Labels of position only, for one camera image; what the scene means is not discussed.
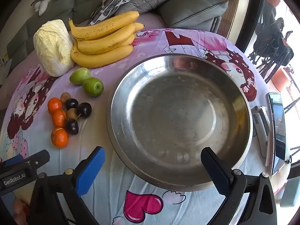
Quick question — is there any person's left hand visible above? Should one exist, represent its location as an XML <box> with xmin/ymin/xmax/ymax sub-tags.
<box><xmin>13</xmin><ymin>198</ymin><xmax>29</xmax><ymax>225</ymax></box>

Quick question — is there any dark window frame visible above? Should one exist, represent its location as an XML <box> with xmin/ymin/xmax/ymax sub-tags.
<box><xmin>234</xmin><ymin>0</ymin><xmax>266</xmax><ymax>52</ymax></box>

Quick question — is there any black white patterned pillow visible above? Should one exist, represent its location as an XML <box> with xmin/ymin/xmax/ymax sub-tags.
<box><xmin>87</xmin><ymin>0</ymin><xmax>155</xmax><ymax>27</ymax></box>

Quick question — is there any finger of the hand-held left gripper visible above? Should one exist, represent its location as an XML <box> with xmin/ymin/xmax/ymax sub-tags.
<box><xmin>23</xmin><ymin>149</ymin><xmax>50</xmax><ymax>170</ymax></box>
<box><xmin>3</xmin><ymin>154</ymin><xmax>24</xmax><ymax>167</ymax></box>

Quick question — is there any yellow banana bunch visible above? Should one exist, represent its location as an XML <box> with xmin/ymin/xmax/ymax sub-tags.
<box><xmin>68</xmin><ymin>11</ymin><xmax>144</xmax><ymax>69</ymax></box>

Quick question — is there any white folding phone stand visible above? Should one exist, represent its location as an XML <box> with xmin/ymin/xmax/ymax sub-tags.
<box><xmin>251</xmin><ymin>105</ymin><xmax>275</xmax><ymax>167</ymax></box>

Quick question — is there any black folded stroller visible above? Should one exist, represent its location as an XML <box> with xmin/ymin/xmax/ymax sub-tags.
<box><xmin>247</xmin><ymin>2</ymin><xmax>294</xmax><ymax>82</ymax></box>

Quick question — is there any large steel bowl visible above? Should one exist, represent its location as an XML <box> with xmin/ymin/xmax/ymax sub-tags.
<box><xmin>106</xmin><ymin>53</ymin><xmax>254</xmax><ymax>192</ymax></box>

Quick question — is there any grey leather sofa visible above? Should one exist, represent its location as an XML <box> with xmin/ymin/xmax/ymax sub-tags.
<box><xmin>6</xmin><ymin>0</ymin><xmax>222</xmax><ymax>62</ymax></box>

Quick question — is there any green jujube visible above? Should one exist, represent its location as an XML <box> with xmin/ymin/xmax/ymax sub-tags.
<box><xmin>70</xmin><ymin>67</ymin><xmax>91</xmax><ymax>85</ymax></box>
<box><xmin>82</xmin><ymin>77</ymin><xmax>104</xmax><ymax>96</ymax></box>

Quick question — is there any smartphone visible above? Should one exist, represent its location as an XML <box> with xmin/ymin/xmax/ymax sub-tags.
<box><xmin>266</xmin><ymin>92</ymin><xmax>287</xmax><ymax>176</ymax></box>

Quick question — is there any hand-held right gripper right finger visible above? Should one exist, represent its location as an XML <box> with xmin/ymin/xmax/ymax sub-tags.
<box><xmin>201</xmin><ymin>147</ymin><xmax>278</xmax><ymax>225</ymax></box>

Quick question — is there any grey leather armrest cushion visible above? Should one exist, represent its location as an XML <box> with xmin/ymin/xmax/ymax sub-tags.
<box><xmin>156</xmin><ymin>0</ymin><xmax>229</xmax><ymax>29</ymax></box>

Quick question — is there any napa cabbage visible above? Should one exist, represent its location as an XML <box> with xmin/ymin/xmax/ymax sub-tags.
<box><xmin>33</xmin><ymin>19</ymin><xmax>75</xmax><ymax>77</ymax></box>

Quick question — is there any orange tangerine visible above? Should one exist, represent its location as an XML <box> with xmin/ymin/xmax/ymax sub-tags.
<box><xmin>48</xmin><ymin>97</ymin><xmax>63</xmax><ymax>115</ymax></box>
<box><xmin>51</xmin><ymin>127</ymin><xmax>69</xmax><ymax>149</ymax></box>
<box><xmin>52</xmin><ymin>110</ymin><xmax>67</xmax><ymax>128</ymax></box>

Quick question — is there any orange flower pot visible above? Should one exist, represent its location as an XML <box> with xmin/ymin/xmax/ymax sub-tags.
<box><xmin>272</xmin><ymin>67</ymin><xmax>292</xmax><ymax>92</ymax></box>

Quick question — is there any dark red cherry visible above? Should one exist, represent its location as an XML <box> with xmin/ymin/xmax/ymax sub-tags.
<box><xmin>65</xmin><ymin>119</ymin><xmax>79</xmax><ymax>136</ymax></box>
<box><xmin>65</xmin><ymin>98</ymin><xmax>79</xmax><ymax>110</ymax></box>
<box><xmin>77</xmin><ymin>102</ymin><xmax>92</xmax><ymax>118</ymax></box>

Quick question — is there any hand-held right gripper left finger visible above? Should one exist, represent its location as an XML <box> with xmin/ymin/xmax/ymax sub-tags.
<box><xmin>28</xmin><ymin>146</ymin><xmax>106</xmax><ymax>225</ymax></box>

